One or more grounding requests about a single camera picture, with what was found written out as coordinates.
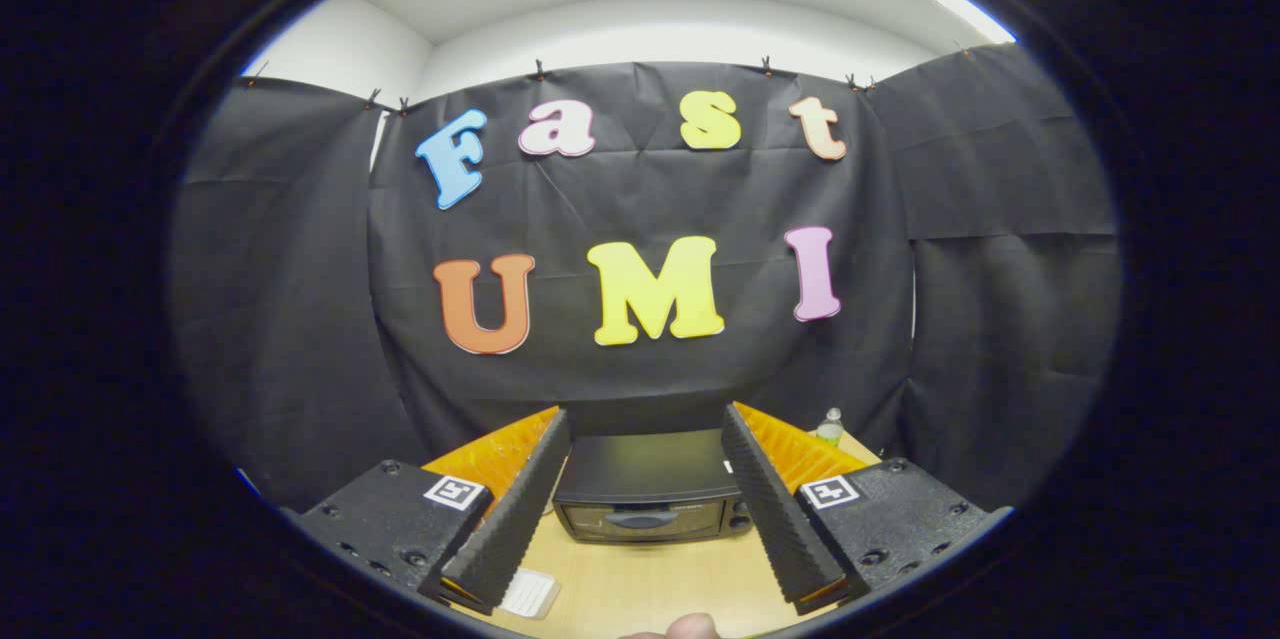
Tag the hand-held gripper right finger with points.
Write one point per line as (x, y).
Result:
(775, 519)

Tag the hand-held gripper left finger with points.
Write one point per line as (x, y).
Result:
(510, 524)

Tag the black toaster oven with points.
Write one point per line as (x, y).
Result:
(650, 469)

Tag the white rectangular tray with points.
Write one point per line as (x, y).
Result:
(530, 593)

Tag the green label plastic bottle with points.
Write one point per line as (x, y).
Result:
(830, 429)

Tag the long ceiling light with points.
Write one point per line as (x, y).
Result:
(972, 14)

